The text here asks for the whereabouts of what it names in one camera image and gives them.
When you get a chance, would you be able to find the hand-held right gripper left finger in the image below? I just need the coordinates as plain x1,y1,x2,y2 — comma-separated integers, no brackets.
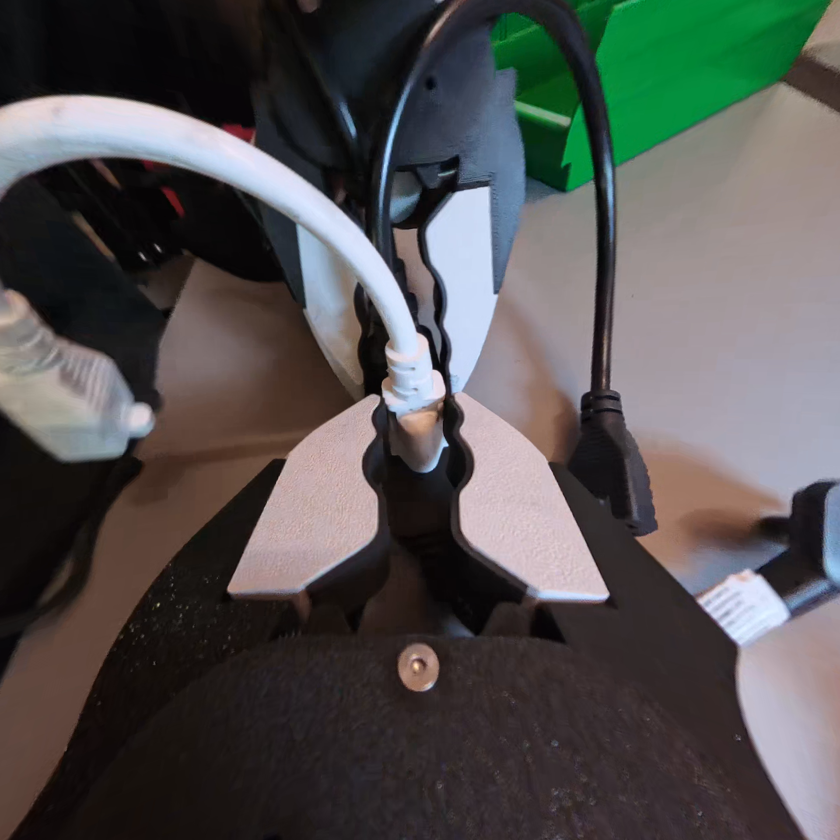
227,394,392,611

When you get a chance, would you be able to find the green plastic bin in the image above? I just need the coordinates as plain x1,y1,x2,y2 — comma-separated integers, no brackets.
492,0,831,193

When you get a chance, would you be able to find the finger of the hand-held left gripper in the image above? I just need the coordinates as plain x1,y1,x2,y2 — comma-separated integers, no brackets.
427,184,494,395
297,223,382,401

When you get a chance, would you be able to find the white short extension cord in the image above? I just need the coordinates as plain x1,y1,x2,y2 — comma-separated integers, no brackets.
0,95,447,473

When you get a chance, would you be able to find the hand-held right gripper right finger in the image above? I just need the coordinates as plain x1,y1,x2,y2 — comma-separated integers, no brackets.
446,394,610,603

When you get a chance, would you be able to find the black braided cord flat plug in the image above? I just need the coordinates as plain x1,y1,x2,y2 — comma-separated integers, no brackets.
697,481,840,647

